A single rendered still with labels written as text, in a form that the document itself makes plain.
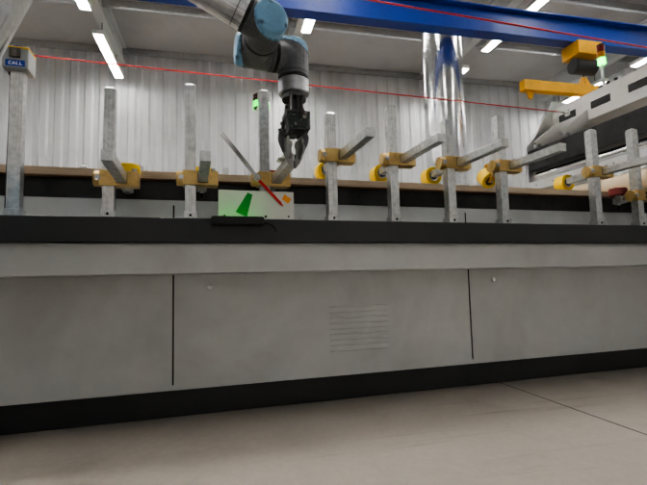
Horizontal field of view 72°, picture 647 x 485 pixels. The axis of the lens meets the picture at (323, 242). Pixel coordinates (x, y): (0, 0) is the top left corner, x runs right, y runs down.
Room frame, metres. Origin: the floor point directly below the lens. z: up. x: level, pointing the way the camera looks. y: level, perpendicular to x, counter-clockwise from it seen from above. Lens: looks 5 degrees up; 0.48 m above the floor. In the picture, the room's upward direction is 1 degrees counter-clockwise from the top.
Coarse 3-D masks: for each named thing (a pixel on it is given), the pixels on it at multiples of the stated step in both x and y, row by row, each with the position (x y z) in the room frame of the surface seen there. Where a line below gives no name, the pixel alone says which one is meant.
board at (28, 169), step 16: (48, 176) 1.53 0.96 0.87; (64, 176) 1.53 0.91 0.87; (80, 176) 1.54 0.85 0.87; (144, 176) 1.58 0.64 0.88; (160, 176) 1.60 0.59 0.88; (224, 176) 1.67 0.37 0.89; (240, 176) 1.68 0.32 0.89; (480, 192) 2.03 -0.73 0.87; (512, 192) 2.05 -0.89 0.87; (528, 192) 2.07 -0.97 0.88; (544, 192) 2.10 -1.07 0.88; (560, 192) 2.13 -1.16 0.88; (576, 192) 2.16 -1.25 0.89
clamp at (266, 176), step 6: (252, 174) 1.51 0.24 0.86; (264, 174) 1.52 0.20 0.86; (270, 174) 1.53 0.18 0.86; (252, 180) 1.51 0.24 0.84; (264, 180) 1.52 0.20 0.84; (270, 180) 1.53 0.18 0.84; (288, 180) 1.54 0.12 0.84; (252, 186) 1.53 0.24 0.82; (258, 186) 1.53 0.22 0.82; (270, 186) 1.53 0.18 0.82; (276, 186) 1.54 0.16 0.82; (282, 186) 1.54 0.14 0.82; (288, 186) 1.54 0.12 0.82
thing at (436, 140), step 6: (432, 138) 1.45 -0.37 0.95; (438, 138) 1.42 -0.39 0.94; (444, 138) 1.43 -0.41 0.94; (420, 144) 1.53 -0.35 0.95; (426, 144) 1.49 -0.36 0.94; (432, 144) 1.45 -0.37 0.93; (438, 144) 1.46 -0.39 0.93; (408, 150) 1.61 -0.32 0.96; (414, 150) 1.57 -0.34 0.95; (420, 150) 1.53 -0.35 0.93; (426, 150) 1.52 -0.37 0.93; (402, 156) 1.65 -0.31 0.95; (408, 156) 1.61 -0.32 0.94; (414, 156) 1.59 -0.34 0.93; (402, 162) 1.67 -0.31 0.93; (408, 162) 1.67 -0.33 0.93; (384, 168) 1.81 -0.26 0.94; (384, 174) 1.86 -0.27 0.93
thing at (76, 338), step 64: (0, 192) 1.48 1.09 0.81; (64, 192) 1.54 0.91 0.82; (320, 192) 1.81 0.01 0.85; (384, 192) 1.90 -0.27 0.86; (0, 320) 1.49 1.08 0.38; (64, 320) 1.54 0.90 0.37; (128, 320) 1.60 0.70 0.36; (192, 320) 1.67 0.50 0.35; (256, 320) 1.73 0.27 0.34; (320, 320) 1.81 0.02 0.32; (384, 320) 1.89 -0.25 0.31; (448, 320) 1.98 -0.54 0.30; (512, 320) 2.08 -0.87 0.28; (576, 320) 2.18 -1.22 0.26; (640, 320) 2.30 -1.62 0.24; (0, 384) 1.49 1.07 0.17; (64, 384) 1.54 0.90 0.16; (128, 384) 1.60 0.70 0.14; (192, 384) 1.67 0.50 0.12; (256, 384) 1.76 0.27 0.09; (320, 384) 1.83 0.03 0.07; (384, 384) 1.91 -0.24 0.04; (448, 384) 2.00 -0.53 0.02
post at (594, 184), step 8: (584, 136) 1.99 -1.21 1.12; (592, 136) 1.96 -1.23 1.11; (584, 144) 1.99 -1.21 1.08; (592, 144) 1.96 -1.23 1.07; (592, 152) 1.96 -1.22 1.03; (592, 160) 1.96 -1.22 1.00; (592, 184) 1.97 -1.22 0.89; (600, 184) 1.97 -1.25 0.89; (592, 192) 1.97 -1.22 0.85; (600, 192) 1.97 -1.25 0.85; (592, 200) 1.97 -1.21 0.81; (600, 200) 1.96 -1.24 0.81; (592, 208) 1.98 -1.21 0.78; (600, 208) 1.96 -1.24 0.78; (592, 216) 1.98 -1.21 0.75; (600, 216) 1.96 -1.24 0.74
